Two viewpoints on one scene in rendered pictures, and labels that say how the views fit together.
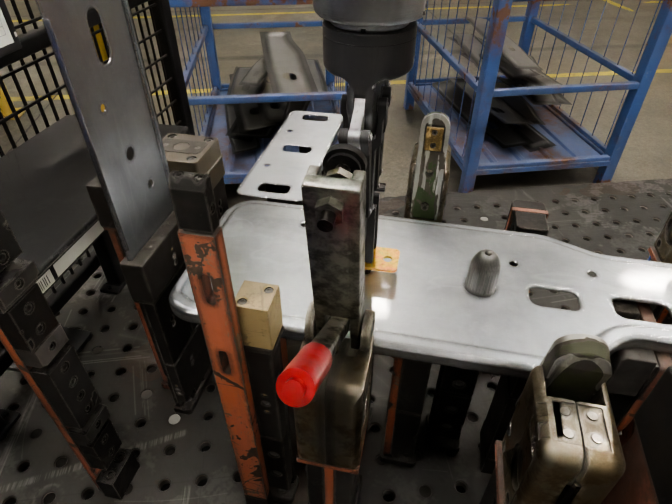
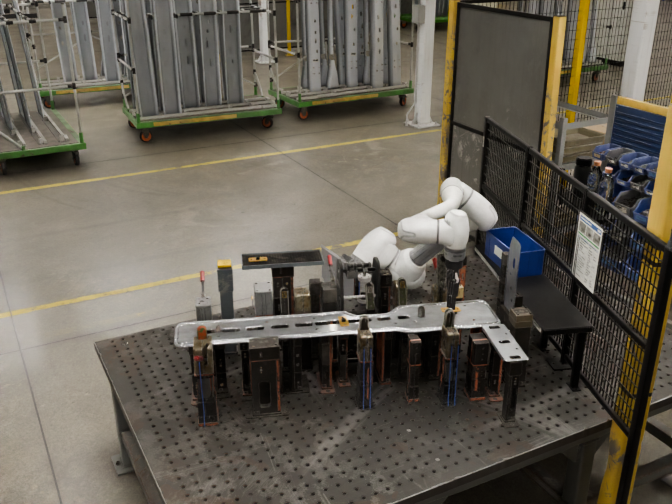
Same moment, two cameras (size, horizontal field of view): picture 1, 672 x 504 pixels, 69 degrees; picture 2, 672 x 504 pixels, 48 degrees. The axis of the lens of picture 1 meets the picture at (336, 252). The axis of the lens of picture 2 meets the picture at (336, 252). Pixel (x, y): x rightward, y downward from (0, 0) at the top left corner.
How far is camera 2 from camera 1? 3.53 m
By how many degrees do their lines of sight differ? 114
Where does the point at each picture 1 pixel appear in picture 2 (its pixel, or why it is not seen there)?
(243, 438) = not seen: hidden behind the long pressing
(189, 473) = not seen: hidden behind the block
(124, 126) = (511, 282)
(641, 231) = (348, 472)
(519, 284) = (412, 317)
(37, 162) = (563, 309)
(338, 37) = not seen: hidden behind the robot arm
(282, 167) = (500, 334)
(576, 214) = (385, 476)
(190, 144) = (519, 311)
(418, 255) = (439, 318)
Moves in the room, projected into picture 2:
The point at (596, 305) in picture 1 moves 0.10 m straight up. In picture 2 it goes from (394, 317) to (394, 296)
